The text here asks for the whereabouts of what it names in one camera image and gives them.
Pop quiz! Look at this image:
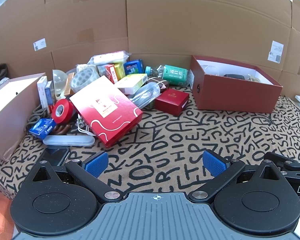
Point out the dark red storage box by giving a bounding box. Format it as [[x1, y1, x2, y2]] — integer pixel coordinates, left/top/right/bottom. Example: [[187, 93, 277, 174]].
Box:
[[190, 55, 282, 113]]

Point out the brown wooden bracelet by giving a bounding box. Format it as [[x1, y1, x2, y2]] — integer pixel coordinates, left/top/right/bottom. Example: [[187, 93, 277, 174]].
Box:
[[51, 122, 73, 136]]

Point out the yellow white medicine box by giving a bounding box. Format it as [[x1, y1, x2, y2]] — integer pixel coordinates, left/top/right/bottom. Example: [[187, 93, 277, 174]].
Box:
[[114, 74, 148, 95]]

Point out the large red white gift box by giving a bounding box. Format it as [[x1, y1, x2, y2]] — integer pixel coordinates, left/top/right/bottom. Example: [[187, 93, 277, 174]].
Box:
[[70, 76, 142, 148]]

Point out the white blue medicine box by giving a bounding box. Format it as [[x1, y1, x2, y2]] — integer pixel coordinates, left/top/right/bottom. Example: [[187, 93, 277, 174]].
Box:
[[37, 76, 56, 114]]

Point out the small blue box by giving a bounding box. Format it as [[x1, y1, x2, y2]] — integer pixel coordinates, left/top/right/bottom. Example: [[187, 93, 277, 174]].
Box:
[[29, 118, 57, 140]]

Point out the yellow small box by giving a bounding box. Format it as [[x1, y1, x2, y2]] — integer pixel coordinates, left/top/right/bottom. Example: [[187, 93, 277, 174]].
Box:
[[114, 63, 126, 81]]

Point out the cardboard backdrop wall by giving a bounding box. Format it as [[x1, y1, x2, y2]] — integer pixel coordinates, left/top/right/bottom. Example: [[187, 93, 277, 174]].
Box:
[[0, 0, 300, 98]]

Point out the clear glass ball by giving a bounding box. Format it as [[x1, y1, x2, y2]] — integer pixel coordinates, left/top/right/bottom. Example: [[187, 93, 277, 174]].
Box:
[[52, 69, 68, 96]]

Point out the red playing card box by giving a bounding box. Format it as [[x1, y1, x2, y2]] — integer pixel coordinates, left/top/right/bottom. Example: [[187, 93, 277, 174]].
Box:
[[104, 64, 118, 84]]

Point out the green patterned tape roll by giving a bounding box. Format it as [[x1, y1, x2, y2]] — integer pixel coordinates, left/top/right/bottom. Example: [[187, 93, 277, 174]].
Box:
[[70, 66, 100, 93]]

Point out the green label water bottle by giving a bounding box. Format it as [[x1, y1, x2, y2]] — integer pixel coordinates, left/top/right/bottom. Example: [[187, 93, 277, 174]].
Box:
[[145, 64, 189, 87]]

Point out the black smartphone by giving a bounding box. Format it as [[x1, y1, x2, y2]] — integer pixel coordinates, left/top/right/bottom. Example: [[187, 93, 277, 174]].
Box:
[[38, 146, 70, 166]]

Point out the clear plastic long case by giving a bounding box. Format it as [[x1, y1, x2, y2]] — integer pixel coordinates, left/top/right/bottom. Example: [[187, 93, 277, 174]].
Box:
[[128, 82, 160, 109]]

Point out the pink cardboard box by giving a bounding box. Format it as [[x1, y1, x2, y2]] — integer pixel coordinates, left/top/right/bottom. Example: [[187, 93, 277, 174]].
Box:
[[0, 73, 45, 161]]

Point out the plastic bag white roll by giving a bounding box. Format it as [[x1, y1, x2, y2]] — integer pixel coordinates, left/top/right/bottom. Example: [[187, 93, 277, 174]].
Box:
[[88, 50, 130, 66]]

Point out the frosted white case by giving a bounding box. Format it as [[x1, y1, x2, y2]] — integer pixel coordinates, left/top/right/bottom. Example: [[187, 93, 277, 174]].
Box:
[[43, 135, 95, 147]]

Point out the red tape roll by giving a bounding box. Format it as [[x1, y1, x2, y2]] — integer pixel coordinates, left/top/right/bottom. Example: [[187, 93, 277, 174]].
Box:
[[52, 99, 76, 125]]

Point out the blue floss box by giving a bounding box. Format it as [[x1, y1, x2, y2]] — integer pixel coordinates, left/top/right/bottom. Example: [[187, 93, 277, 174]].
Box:
[[123, 59, 144, 75]]

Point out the patterned letter table mat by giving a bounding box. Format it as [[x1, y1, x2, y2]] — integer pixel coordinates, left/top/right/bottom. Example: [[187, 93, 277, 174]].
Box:
[[0, 84, 300, 201]]

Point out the brown football shaped pouch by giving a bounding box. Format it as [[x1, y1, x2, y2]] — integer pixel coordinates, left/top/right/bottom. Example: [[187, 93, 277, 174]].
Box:
[[146, 77, 170, 92]]

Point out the small red jewelry box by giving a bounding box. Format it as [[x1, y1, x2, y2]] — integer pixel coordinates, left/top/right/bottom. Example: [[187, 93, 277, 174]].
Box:
[[154, 88, 190, 116]]

